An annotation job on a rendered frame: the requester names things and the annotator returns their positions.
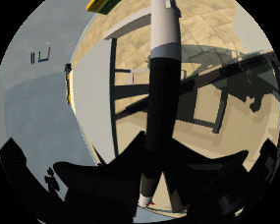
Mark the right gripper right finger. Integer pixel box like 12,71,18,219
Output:
163,138,249,213

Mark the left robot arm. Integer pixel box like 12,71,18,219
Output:
44,176,60,199

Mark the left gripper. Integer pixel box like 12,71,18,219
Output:
47,167,59,189

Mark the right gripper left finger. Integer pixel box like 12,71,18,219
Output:
53,131,145,217

